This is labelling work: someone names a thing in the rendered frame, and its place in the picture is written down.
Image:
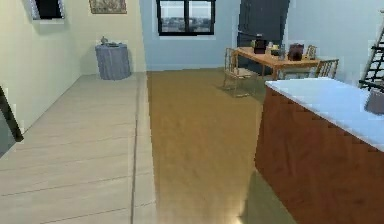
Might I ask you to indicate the orange wooden dining table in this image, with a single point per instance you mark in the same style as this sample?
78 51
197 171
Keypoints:
266 59

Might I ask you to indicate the dark coffee machine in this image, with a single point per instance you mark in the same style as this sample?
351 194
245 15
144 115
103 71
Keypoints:
260 45

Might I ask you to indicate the black ladder shelf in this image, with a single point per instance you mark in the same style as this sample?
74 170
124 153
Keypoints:
375 63

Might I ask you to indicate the black framed window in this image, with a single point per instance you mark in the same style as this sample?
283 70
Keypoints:
186 16

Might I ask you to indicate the small dark bowl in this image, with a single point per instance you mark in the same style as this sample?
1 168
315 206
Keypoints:
275 52

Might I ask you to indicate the framed wall picture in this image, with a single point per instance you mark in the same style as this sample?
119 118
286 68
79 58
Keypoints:
107 6

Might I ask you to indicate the pale wooden chair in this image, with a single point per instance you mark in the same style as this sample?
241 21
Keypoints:
237 74
311 52
326 68

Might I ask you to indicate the black slanted door edge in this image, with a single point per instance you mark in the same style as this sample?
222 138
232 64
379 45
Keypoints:
10 116

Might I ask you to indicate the brown white topped kitchen counter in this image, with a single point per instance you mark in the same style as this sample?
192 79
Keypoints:
320 150

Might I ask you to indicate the dark brown box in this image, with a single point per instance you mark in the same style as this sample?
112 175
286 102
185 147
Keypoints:
295 52

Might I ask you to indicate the small grey teapot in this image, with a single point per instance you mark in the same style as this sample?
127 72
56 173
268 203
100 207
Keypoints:
104 40

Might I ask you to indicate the grey pot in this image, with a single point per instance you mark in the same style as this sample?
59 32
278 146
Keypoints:
375 101

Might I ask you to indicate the dark blue room door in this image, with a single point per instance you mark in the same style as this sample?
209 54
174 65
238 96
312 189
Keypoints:
263 18

